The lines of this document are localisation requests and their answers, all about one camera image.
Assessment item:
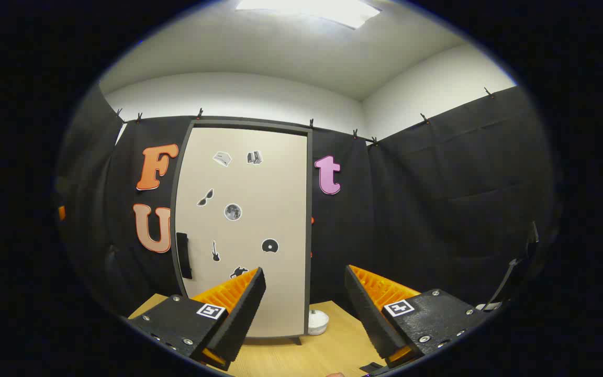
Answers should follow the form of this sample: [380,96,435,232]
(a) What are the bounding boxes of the black stand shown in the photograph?
[477,220,540,312]

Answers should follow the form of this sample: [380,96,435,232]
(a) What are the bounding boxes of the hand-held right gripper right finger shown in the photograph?
[344,264,490,370]

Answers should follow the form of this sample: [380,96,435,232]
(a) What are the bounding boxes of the beige cabinet door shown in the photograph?
[175,126,310,340]

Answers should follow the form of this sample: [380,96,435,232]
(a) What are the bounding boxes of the row of cloth clips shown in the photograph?
[116,86,495,147]

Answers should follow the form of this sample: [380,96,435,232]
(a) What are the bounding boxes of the black door handle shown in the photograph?
[176,232,193,280]

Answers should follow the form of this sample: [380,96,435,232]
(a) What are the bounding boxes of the black backdrop cloth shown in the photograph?
[55,86,559,320]

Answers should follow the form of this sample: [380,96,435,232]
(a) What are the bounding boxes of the dark grey cabinet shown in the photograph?
[170,119,314,346]

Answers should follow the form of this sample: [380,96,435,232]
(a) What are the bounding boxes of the ceiling light panel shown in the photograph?
[235,0,382,30]

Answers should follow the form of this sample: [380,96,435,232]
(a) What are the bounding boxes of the white round container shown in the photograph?
[308,309,330,336]

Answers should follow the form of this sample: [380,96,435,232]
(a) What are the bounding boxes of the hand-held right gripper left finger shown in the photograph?
[126,267,267,370]

